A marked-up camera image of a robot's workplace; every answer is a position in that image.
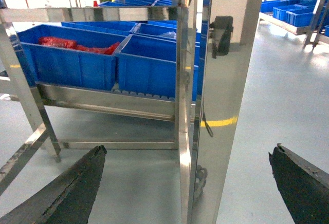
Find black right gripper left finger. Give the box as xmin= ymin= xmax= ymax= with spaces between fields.
xmin=1 ymin=145 xmax=107 ymax=223

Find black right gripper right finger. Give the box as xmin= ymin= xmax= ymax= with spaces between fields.
xmin=269 ymin=144 xmax=328 ymax=223

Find blue bin with red bags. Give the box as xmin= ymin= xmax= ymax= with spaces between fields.
xmin=17 ymin=24 xmax=125 ymax=90

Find blue plastic bin front right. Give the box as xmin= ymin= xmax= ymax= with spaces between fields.
xmin=115 ymin=34 xmax=176 ymax=98

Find red plastic bags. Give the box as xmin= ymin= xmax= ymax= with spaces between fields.
xmin=38 ymin=36 xmax=120 ymax=55

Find far steel rack with bins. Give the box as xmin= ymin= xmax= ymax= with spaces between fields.
xmin=259 ymin=0 xmax=328 ymax=48

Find stainless steel shelving rack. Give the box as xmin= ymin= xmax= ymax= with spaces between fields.
xmin=1 ymin=0 xmax=262 ymax=223

